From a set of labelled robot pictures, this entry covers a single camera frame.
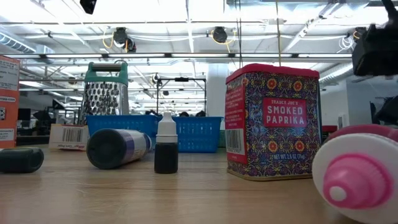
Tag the red food colouring bottle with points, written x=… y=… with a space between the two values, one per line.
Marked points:
x=354 y=180

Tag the red smoked paprika tin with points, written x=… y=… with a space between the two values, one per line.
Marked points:
x=273 y=130

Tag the yellow Corn Pops cereal box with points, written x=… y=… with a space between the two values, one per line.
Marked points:
x=71 y=135

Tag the orange Mini Wheats cereal box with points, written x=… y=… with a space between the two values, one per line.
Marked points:
x=9 y=124

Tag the purple food colouring bottle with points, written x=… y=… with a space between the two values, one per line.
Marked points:
x=115 y=148

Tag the small black dropper bottle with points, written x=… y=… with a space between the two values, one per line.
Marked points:
x=166 y=155

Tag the small green dropper bottle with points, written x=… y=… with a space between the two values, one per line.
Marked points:
x=20 y=160

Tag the red seat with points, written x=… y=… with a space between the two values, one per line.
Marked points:
x=329 y=128

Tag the black office chair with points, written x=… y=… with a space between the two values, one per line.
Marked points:
x=42 y=119

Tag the white round pillar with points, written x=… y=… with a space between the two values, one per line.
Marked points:
x=216 y=93

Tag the silver ventilation duct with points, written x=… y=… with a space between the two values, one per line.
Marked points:
x=335 y=74
x=15 y=45

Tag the black metal frame stand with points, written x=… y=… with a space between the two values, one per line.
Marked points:
x=181 y=79

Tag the black aluminium table frame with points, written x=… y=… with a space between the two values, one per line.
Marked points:
x=31 y=140

